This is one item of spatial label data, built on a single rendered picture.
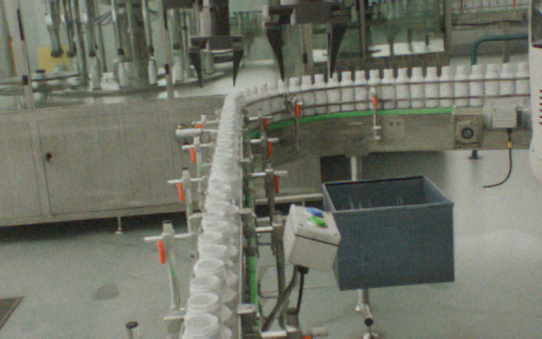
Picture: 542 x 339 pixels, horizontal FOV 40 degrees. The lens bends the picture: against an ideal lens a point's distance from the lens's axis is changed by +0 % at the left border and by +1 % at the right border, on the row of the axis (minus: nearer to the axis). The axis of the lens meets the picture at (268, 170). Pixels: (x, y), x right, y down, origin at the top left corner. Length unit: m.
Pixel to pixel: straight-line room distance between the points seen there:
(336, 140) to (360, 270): 1.30
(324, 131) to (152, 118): 1.97
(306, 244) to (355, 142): 1.97
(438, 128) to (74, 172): 2.71
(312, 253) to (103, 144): 3.82
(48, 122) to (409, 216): 3.46
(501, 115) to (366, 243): 1.20
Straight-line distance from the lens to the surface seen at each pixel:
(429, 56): 6.96
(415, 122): 3.19
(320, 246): 1.27
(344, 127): 3.20
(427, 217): 1.98
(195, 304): 0.90
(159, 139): 4.95
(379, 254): 1.98
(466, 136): 3.07
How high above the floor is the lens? 1.50
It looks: 13 degrees down
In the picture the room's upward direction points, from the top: 4 degrees counter-clockwise
